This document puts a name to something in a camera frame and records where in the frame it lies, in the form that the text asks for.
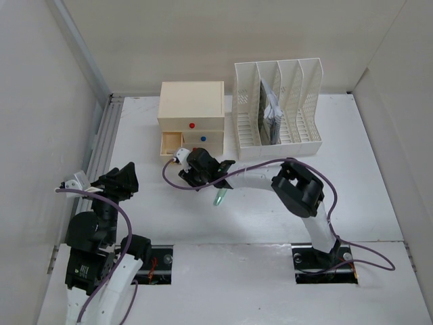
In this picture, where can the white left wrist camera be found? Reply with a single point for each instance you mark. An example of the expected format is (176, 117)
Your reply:
(77, 181)

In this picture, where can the white four-slot file organizer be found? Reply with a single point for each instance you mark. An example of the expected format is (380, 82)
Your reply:
(296, 83)

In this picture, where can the green highlighter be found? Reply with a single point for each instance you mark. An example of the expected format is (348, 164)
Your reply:
(219, 196)

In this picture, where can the Canon guide booklet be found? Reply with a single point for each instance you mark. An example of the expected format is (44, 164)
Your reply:
(269, 115)

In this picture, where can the cream drawer cabinet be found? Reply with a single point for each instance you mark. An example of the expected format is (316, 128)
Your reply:
(198, 102)

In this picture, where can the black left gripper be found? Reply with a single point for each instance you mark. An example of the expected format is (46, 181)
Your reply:
(126, 183)

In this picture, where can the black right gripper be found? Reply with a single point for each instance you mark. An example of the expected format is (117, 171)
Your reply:
(187, 177)

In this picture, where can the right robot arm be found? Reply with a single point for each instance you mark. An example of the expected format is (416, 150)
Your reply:
(300, 191)

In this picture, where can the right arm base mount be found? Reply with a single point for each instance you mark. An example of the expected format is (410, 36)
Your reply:
(315, 267)

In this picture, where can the aluminium frame rail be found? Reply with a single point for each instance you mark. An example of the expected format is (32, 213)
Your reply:
(106, 115)

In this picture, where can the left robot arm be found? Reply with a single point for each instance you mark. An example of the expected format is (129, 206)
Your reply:
(97, 278)

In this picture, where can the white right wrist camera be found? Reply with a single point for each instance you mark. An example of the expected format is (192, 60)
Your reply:
(180, 157)

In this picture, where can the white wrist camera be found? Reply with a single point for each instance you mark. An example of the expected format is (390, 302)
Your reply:
(180, 157)
(77, 181)

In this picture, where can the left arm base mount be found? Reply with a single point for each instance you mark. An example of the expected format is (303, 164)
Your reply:
(143, 262)

